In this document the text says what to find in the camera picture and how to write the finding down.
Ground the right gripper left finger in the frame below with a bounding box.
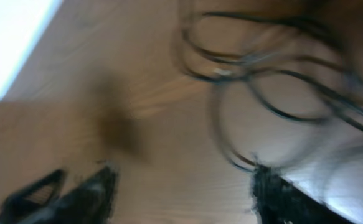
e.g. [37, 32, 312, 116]
[19, 166, 118, 224]

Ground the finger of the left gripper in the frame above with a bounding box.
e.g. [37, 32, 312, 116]
[0, 169, 67, 223]

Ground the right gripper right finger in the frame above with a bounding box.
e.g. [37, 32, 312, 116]
[251, 156, 352, 224]

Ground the black cable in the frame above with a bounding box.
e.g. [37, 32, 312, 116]
[177, 11, 363, 174]

